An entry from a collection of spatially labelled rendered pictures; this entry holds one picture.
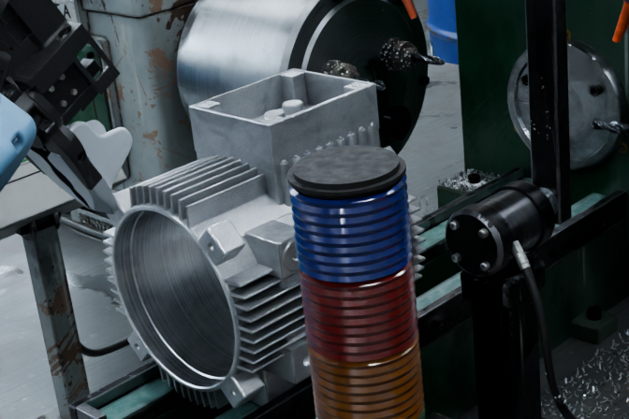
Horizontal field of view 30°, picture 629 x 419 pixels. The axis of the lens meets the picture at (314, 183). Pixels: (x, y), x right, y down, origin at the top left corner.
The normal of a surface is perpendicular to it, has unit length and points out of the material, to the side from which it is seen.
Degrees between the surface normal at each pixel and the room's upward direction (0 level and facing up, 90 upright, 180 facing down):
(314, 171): 0
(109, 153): 93
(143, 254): 96
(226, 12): 43
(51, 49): 30
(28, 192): 60
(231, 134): 90
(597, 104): 90
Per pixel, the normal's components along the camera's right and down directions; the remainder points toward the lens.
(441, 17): -0.91, 0.19
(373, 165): -0.10, -0.93
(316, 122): 0.69, 0.19
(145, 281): 0.65, -0.02
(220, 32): -0.63, -0.28
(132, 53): -0.70, 0.32
